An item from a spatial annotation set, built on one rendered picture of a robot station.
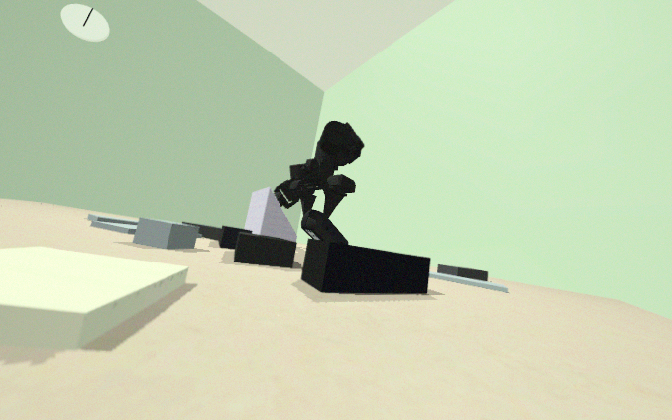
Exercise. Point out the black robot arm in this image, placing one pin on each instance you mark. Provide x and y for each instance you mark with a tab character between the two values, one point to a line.
338	141

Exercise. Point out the dark grey controller unit with green rocker switches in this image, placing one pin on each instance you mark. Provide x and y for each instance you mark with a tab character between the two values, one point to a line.
313	224

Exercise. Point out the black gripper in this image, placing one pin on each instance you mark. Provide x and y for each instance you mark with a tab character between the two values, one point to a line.
334	187

